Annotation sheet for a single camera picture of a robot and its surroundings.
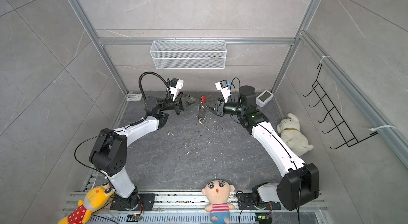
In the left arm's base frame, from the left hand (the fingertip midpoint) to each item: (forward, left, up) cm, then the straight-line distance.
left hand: (201, 102), depth 65 cm
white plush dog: (+1, -49, -27) cm, 56 cm away
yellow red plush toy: (-29, +48, -30) cm, 63 cm away
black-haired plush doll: (-29, -6, -28) cm, 41 cm away
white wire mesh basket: (+47, +8, -7) cm, 49 cm away
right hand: (0, -2, -3) cm, 4 cm away
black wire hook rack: (-3, -58, -6) cm, 58 cm away
